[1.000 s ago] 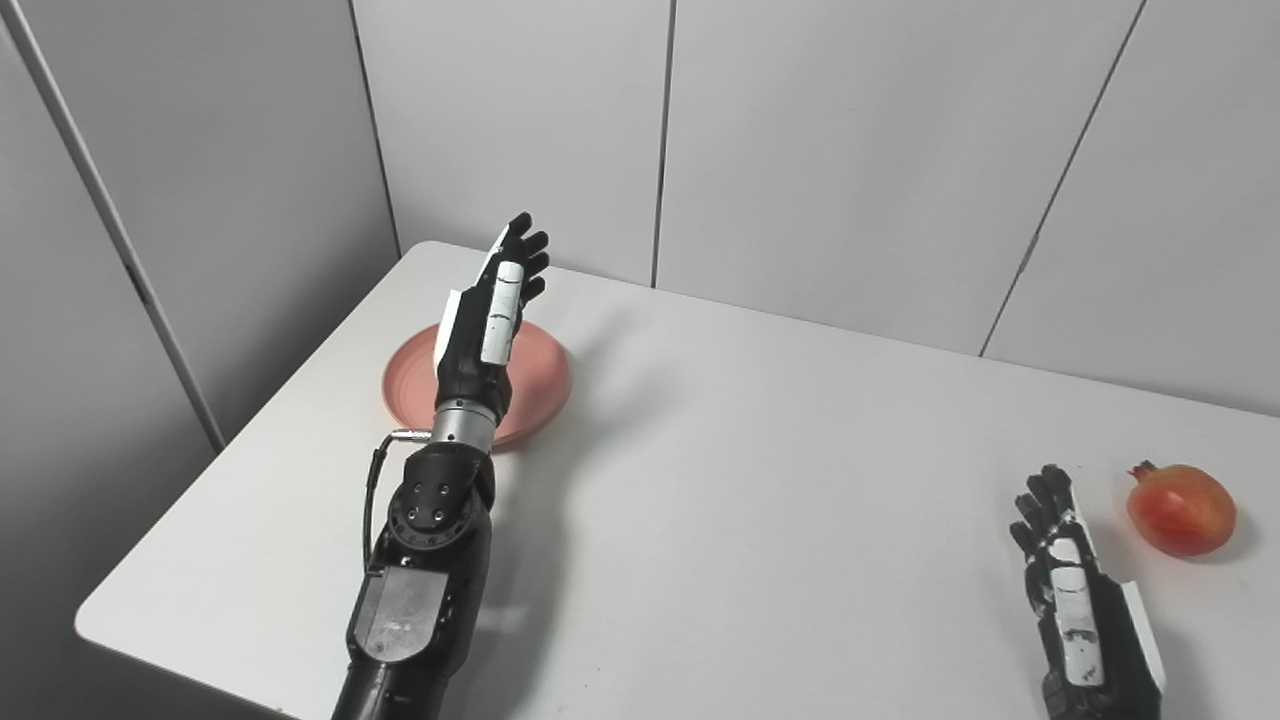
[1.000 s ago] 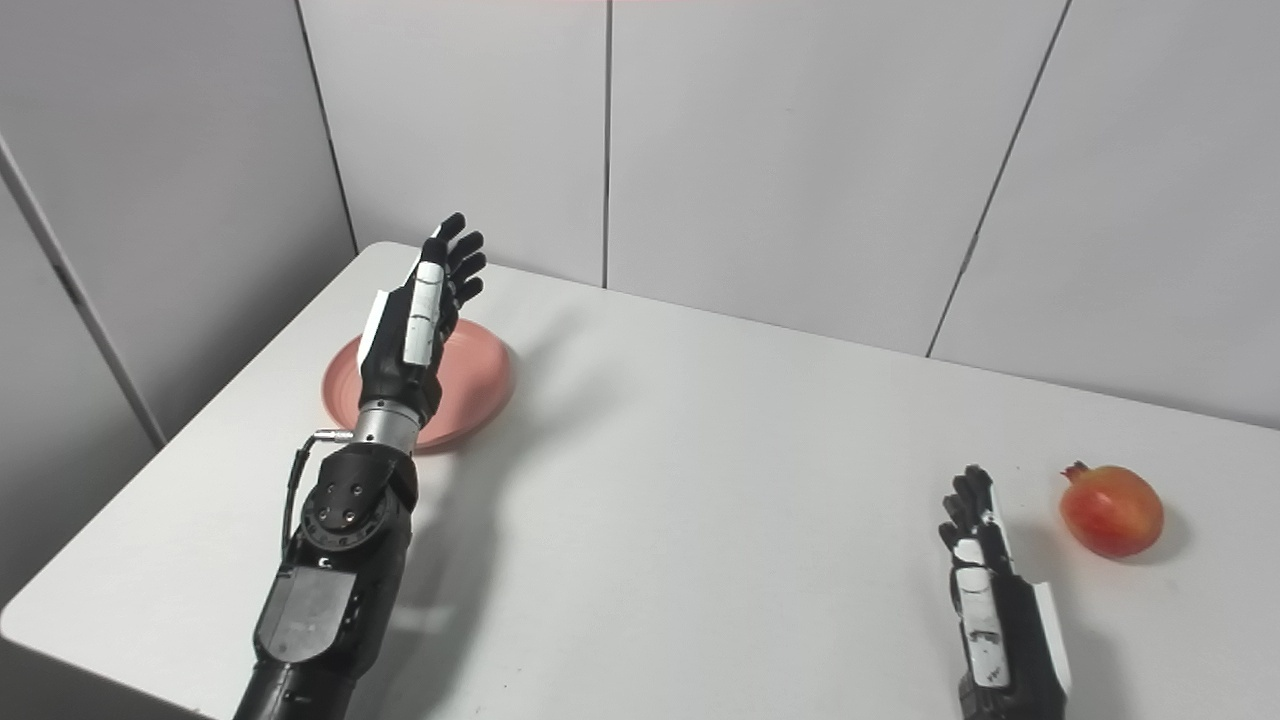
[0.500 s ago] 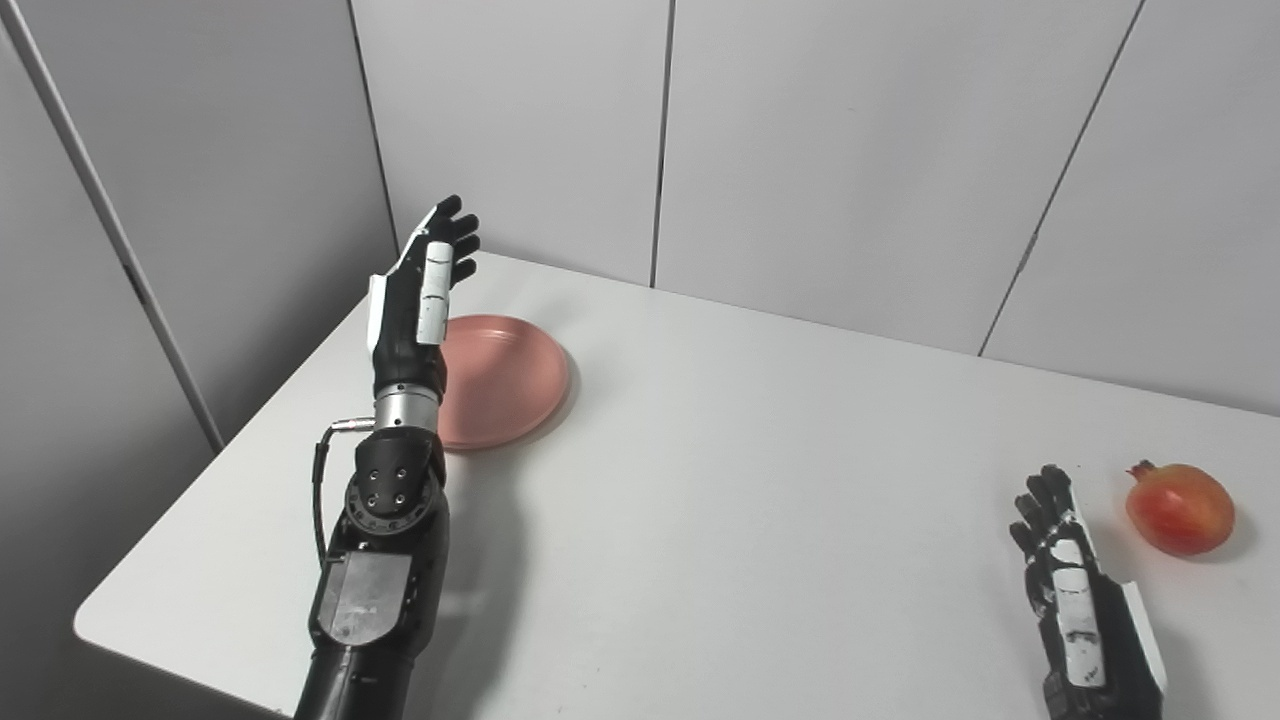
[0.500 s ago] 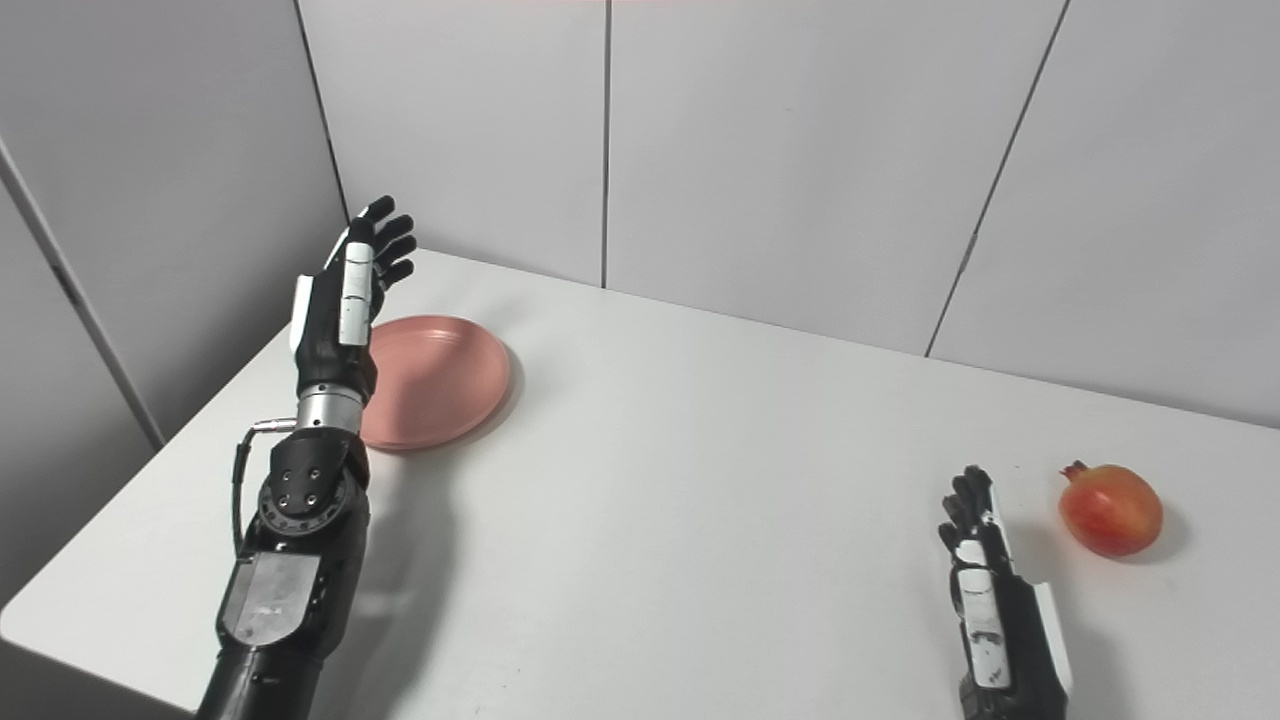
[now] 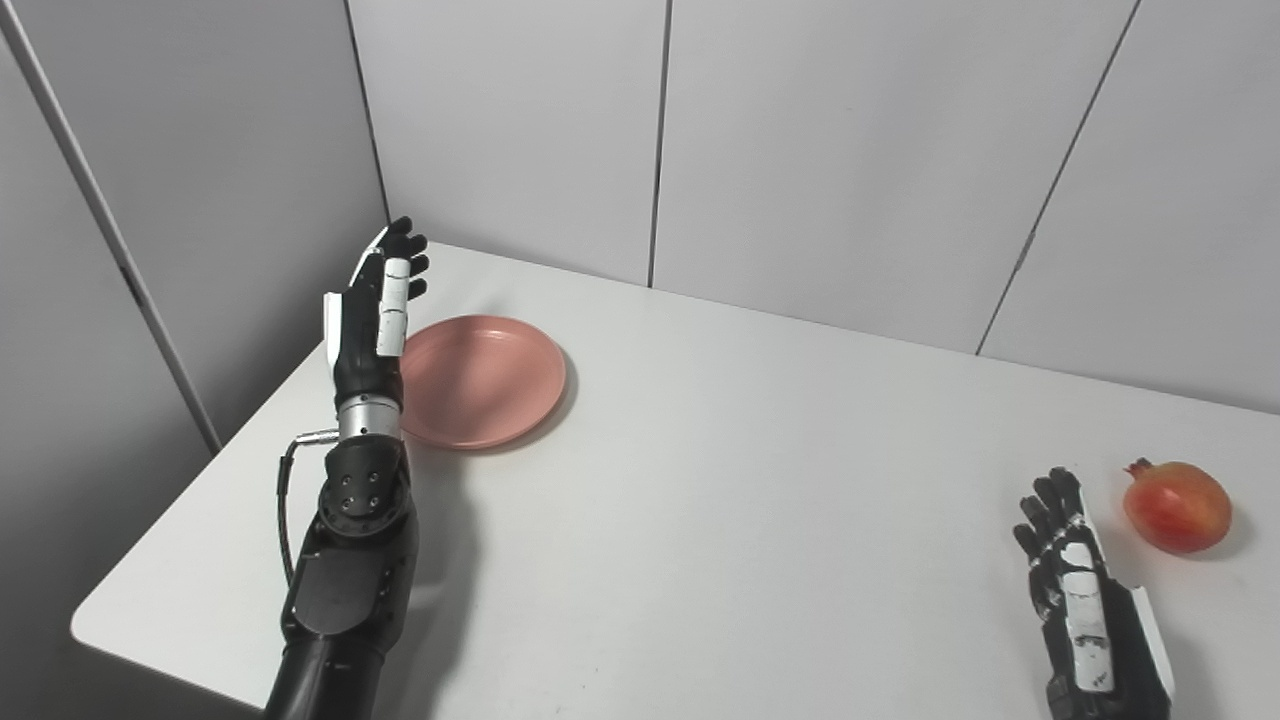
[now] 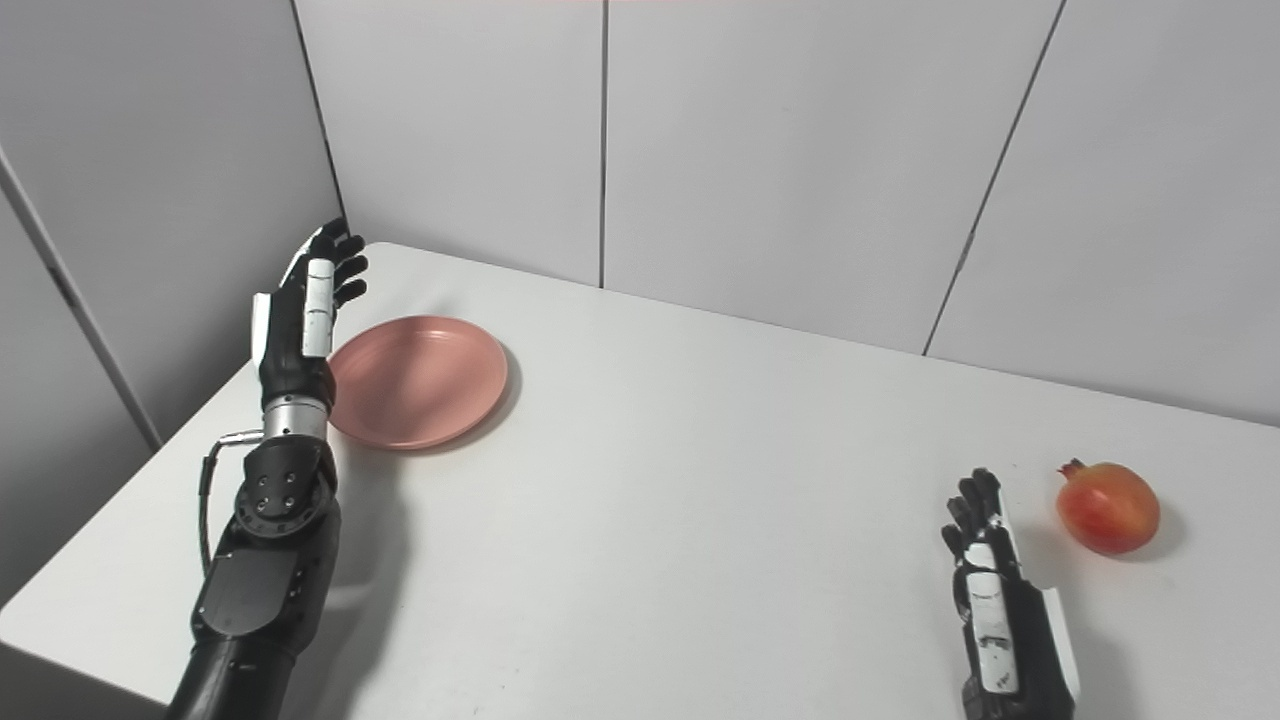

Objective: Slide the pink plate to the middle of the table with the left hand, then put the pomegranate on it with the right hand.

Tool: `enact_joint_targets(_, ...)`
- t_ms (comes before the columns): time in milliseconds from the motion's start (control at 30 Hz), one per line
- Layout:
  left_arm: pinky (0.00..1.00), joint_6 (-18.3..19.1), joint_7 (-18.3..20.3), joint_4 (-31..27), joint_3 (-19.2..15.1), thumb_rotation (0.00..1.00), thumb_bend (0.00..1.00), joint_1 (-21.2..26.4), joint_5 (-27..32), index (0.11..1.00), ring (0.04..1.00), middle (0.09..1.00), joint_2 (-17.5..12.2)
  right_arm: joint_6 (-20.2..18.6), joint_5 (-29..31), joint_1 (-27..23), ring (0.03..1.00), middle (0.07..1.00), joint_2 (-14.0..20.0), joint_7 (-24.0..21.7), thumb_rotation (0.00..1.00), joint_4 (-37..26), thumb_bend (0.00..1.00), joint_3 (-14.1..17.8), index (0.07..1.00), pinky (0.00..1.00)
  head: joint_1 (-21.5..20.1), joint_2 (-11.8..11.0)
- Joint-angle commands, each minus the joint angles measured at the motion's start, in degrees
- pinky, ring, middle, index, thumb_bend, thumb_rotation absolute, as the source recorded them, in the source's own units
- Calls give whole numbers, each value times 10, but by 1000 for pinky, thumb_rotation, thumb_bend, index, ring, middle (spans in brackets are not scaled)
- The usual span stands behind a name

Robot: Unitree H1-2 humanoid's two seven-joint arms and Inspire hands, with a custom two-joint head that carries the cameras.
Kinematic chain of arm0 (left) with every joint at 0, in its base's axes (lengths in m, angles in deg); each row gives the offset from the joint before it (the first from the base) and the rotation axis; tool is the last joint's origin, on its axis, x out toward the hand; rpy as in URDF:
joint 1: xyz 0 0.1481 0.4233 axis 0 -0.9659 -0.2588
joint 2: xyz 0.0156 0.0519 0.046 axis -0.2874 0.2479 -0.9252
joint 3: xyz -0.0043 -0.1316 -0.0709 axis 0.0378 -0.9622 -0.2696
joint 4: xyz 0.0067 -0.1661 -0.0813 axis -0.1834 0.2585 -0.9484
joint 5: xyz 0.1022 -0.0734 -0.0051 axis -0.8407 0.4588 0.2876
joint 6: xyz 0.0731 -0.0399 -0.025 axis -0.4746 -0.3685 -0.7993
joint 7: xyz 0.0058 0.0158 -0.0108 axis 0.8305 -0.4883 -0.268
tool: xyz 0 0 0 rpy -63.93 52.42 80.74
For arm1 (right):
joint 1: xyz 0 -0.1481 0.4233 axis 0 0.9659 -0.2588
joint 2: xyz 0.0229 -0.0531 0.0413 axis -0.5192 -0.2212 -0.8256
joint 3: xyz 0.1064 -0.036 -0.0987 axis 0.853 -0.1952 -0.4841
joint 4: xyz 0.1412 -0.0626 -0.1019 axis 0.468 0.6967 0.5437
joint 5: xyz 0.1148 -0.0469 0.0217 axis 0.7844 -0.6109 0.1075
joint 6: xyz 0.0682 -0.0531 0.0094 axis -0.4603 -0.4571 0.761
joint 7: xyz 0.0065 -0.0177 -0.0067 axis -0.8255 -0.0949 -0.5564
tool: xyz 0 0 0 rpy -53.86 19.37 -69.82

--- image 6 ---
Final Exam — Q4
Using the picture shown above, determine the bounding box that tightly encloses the red yellow pomegranate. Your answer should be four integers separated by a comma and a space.
1056, 458, 1161, 557

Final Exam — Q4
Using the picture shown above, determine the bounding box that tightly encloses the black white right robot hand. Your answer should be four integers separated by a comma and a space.
940, 468, 1081, 720

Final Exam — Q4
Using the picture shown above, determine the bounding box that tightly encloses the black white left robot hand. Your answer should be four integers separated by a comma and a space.
250, 218, 369, 411

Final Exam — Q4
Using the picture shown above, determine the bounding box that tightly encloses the pink round plate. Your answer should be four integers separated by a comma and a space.
327, 316, 509, 451

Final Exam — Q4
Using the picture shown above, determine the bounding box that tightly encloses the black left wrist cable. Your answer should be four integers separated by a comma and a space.
198, 430, 263, 576

